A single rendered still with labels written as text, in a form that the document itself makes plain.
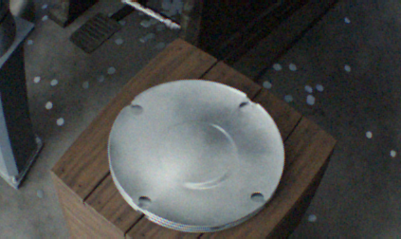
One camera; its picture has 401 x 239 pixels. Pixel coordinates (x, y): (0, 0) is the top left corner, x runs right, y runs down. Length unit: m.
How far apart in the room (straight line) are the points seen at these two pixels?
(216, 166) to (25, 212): 0.59
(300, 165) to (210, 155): 0.16
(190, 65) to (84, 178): 0.31
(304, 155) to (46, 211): 0.64
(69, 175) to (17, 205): 0.42
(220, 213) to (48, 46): 0.91
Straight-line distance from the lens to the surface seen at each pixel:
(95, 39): 1.63
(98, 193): 1.16
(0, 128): 1.41
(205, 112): 1.24
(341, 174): 1.67
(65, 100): 1.72
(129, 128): 1.21
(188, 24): 1.50
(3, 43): 1.25
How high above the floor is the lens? 1.35
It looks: 53 degrees down
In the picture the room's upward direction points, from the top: 8 degrees clockwise
